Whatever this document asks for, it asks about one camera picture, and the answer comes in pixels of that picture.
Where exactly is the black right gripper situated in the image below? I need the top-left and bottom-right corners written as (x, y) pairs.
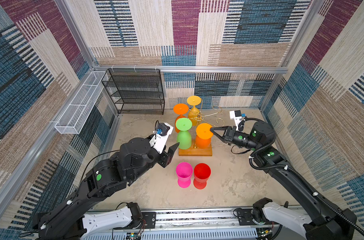
top-left (209, 125), bottom-right (260, 151)

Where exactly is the orange front wine glass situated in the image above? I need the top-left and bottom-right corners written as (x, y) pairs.
top-left (196, 123), bottom-right (214, 149)

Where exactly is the orange wine glass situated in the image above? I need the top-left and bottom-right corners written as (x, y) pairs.
top-left (196, 123), bottom-right (214, 149)
top-left (173, 104), bottom-right (189, 133)

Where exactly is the pink plastic wine glass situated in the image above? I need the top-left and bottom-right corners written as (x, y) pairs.
top-left (176, 162), bottom-right (193, 189)

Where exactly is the red plastic wine glass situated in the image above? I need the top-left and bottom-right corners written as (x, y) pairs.
top-left (194, 163), bottom-right (212, 190)

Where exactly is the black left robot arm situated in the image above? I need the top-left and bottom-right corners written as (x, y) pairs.
top-left (19, 135), bottom-right (179, 240)

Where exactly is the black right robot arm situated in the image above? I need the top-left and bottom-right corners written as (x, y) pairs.
top-left (210, 119), bottom-right (364, 240)

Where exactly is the green plastic wine glass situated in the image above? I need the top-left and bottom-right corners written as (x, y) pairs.
top-left (176, 118), bottom-right (193, 150)

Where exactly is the yellow plastic wine glass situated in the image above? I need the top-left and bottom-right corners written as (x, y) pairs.
top-left (187, 96), bottom-right (202, 126)

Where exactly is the orange back wine glass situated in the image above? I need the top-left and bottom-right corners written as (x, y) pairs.
top-left (173, 104), bottom-right (189, 133)

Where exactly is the black mesh shelf rack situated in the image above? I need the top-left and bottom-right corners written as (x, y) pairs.
top-left (102, 69), bottom-right (165, 115)

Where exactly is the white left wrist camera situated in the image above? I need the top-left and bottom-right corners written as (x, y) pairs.
top-left (149, 121), bottom-right (173, 154)

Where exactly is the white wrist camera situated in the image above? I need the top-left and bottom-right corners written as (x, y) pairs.
top-left (149, 121), bottom-right (173, 154)
top-left (229, 110), bottom-right (247, 132)

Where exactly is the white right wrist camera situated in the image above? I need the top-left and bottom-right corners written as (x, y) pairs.
top-left (229, 110), bottom-right (247, 132)

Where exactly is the gold wire wine glass rack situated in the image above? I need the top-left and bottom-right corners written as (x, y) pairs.
top-left (178, 100), bottom-right (223, 157)

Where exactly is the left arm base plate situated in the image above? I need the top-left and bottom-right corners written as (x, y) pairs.
top-left (134, 212), bottom-right (156, 230)

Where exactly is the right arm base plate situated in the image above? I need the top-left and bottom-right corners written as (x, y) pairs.
top-left (233, 208), bottom-right (279, 226)

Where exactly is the white wire mesh basket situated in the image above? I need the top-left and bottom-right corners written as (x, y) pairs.
top-left (54, 71), bottom-right (106, 135)

